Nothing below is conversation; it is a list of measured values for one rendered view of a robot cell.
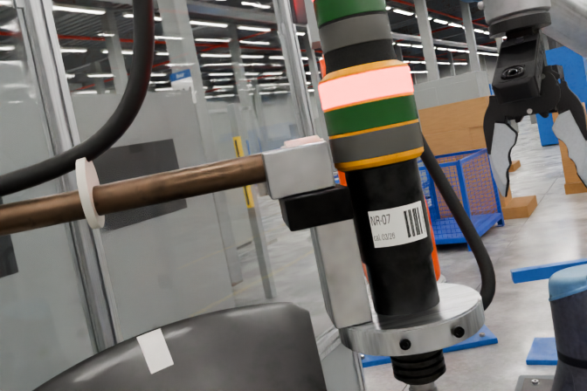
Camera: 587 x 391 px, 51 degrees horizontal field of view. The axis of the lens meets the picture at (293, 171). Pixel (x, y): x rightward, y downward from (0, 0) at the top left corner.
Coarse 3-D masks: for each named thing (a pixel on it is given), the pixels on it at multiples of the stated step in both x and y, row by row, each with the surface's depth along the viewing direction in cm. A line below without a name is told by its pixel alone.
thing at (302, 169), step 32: (288, 160) 28; (320, 160) 28; (288, 192) 28; (320, 192) 27; (288, 224) 27; (320, 224) 27; (352, 224) 28; (320, 256) 28; (352, 256) 28; (352, 288) 28; (448, 288) 31; (352, 320) 28; (384, 320) 28; (416, 320) 27; (448, 320) 27; (480, 320) 28; (384, 352) 27; (416, 352) 26
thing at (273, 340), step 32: (192, 320) 45; (224, 320) 45; (256, 320) 45; (288, 320) 45; (128, 352) 42; (192, 352) 43; (224, 352) 43; (256, 352) 43; (288, 352) 43; (64, 384) 41; (128, 384) 41; (160, 384) 41; (192, 384) 41; (224, 384) 41; (256, 384) 41; (288, 384) 41; (320, 384) 41
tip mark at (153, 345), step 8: (144, 336) 43; (152, 336) 43; (160, 336) 43; (144, 344) 43; (152, 344) 43; (160, 344) 43; (144, 352) 42; (152, 352) 42; (160, 352) 42; (168, 352) 42; (152, 360) 42; (160, 360) 42; (168, 360) 42; (152, 368) 42; (160, 368) 42
